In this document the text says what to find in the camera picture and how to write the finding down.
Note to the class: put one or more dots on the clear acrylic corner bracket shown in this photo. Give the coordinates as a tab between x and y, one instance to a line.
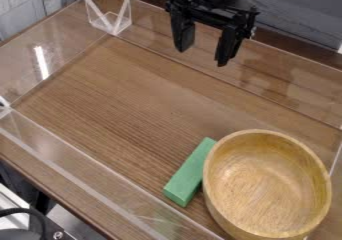
109	22

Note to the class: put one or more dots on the black metal bracket with bolt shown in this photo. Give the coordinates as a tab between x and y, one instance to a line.
54	232

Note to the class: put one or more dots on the brown wooden bowl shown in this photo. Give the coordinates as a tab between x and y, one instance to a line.
265	186

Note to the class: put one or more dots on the green rectangular block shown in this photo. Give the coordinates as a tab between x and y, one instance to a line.
184	182

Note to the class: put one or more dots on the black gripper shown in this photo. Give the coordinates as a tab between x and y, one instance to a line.
235	14

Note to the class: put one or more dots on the clear acrylic enclosure wall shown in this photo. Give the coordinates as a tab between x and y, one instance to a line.
105	111

